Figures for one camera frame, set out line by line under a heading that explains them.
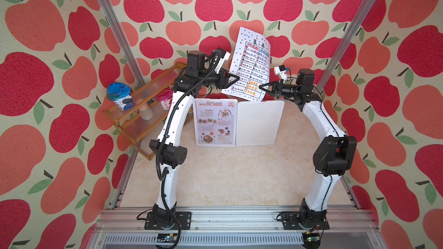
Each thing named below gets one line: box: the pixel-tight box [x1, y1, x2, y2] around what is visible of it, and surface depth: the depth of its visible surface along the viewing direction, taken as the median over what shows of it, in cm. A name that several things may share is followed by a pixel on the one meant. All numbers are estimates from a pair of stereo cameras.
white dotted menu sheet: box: [220, 26, 272, 102], surface depth 76 cm
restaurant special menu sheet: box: [194, 97, 239, 147], surface depth 92 cm
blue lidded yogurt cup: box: [106, 82, 135, 112], surface depth 75 cm
